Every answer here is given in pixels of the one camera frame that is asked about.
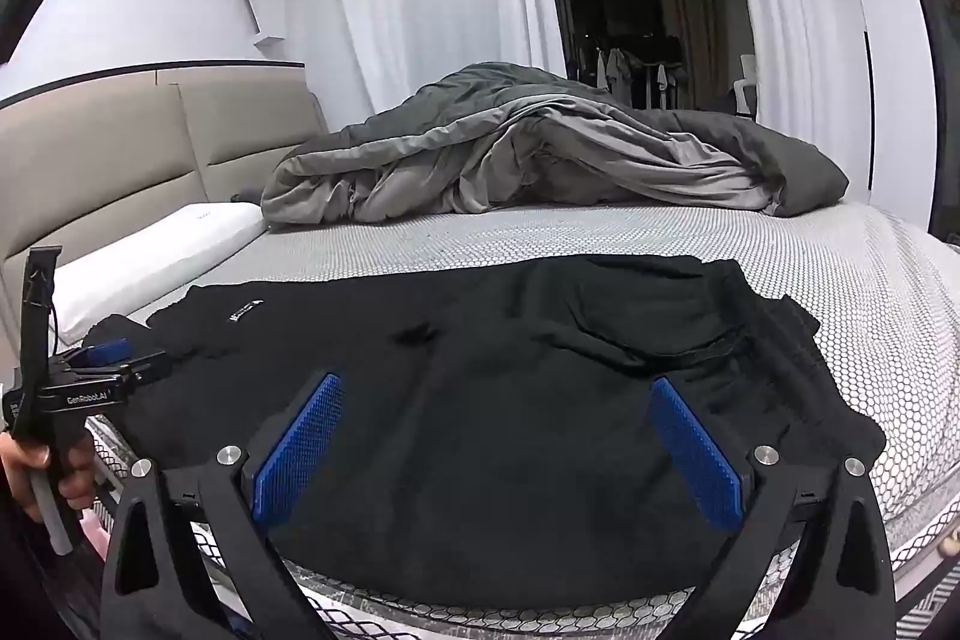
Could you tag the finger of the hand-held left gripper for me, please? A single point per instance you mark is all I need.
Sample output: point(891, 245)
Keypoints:
point(105, 353)
point(144, 368)

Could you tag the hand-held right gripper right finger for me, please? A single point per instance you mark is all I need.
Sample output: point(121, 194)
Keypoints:
point(697, 452)

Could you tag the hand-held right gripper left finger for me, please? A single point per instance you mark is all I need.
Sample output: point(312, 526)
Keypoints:
point(296, 452)

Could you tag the black pants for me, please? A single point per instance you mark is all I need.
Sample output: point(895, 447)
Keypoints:
point(465, 400)

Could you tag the person's left hand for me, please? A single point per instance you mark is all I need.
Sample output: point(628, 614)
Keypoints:
point(26, 467)

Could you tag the white pillow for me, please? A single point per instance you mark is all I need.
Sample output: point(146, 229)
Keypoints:
point(150, 257)

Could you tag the pink cloth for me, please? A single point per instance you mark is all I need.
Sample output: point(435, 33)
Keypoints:
point(96, 535)

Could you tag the beige upholstered headboard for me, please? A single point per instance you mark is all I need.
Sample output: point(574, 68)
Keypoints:
point(97, 160)

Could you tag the bed with honeycomb sheet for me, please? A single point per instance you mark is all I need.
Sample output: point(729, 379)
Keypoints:
point(450, 235)

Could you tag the grey duvet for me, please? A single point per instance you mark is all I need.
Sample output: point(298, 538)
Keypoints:
point(525, 160)

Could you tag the white chair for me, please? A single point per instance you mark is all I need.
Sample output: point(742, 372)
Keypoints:
point(748, 85)

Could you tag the clothes rack with clothes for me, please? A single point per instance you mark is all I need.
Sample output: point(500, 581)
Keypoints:
point(619, 66)

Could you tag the brown curtain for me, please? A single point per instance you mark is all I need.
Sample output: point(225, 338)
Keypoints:
point(694, 25)

